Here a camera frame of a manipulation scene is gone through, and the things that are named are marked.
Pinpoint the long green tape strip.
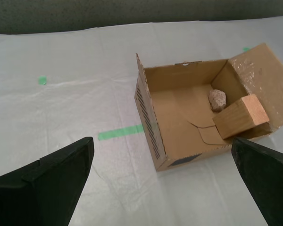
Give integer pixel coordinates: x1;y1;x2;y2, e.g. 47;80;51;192
98;124;145;142

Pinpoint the pinkish speckled granite rock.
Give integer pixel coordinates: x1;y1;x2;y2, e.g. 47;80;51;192
208;89;228;113

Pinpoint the brown cardboard box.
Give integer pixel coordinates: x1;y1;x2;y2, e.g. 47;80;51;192
134;42;283;173

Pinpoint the light wooden block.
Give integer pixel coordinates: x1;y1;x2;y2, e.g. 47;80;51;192
212;94;270;140

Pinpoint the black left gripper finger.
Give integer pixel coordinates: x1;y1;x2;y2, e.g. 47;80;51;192
231;137;283;226
0;137;95;226

